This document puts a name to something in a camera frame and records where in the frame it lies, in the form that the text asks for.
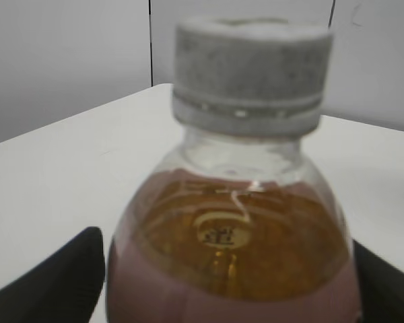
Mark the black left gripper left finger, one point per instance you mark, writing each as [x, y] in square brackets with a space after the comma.
[63, 288]

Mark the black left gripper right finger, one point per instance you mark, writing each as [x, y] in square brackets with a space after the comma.
[381, 287]

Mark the pink oolong tea bottle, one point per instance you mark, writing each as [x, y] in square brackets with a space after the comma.
[229, 229]

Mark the grey bottle cap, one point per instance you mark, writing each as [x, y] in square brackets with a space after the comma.
[250, 77]

